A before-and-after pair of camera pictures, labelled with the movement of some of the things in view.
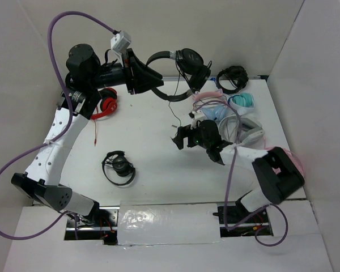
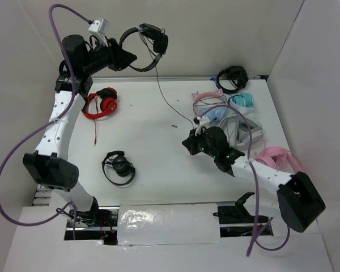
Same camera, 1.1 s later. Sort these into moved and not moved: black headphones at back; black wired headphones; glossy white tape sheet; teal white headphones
Moved: black wired headphones
Not moved: black headphones at back; glossy white tape sheet; teal white headphones
